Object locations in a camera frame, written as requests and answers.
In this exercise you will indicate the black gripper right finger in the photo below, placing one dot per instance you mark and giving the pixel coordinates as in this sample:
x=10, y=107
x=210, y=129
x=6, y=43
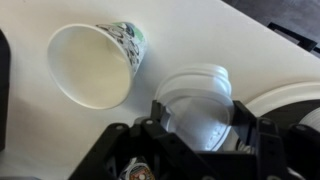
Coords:
x=279, y=154

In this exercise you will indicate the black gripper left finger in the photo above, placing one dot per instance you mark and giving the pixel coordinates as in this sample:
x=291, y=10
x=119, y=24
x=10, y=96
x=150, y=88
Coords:
x=165, y=153

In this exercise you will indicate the white lid stack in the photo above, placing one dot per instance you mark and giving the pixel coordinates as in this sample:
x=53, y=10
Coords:
x=312, y=119
x=197, y=98

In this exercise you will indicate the patterned paper coffee cup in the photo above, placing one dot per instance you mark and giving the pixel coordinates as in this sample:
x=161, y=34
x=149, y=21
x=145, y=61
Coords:
x=95, y=65

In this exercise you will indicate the white lid stack on tray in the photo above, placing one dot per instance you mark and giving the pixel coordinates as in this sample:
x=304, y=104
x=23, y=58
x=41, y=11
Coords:
x=312, y=119

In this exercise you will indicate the black Keurig coffee maker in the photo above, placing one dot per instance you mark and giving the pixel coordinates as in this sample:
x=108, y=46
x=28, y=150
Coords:
x=4, y=87

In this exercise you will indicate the black cabinet door handle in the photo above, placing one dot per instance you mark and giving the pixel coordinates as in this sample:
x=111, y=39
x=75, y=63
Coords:
x=303, y=42

